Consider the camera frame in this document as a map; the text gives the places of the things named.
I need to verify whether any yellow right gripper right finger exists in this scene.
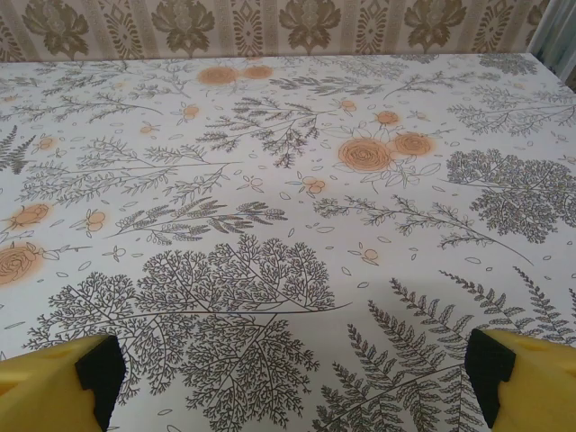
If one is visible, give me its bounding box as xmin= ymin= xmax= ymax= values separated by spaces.
xmin=465 ymin=328 xmax=576 ymax=432

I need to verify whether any aluminium frame post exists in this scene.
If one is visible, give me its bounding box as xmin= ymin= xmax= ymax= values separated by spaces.
xmin=526 ymin=0 xmax=576 ymax=89

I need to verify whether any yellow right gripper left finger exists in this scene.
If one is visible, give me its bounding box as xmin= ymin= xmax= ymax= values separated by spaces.
xmin=0 ymin=335 xmax=125 ymax=432

